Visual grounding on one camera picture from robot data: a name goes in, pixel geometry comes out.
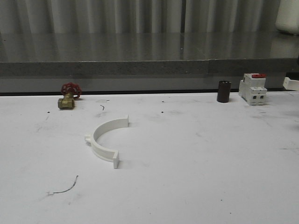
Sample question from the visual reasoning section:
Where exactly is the white half-ring pipe clamp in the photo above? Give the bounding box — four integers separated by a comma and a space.
85, 115, 129, 169

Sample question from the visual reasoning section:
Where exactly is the dark brown cylindrical coupling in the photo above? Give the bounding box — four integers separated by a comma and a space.
217, 80, 231, 103

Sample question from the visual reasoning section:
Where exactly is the brass valve red handwheel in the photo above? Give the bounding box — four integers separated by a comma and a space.
57, 82, 82, 110

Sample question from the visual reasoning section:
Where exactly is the white container in background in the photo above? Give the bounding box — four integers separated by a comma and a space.
275, 0, 299, 35

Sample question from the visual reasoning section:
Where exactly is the white circuit breaker red switch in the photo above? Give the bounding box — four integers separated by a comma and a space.
239, 73, 267, 106

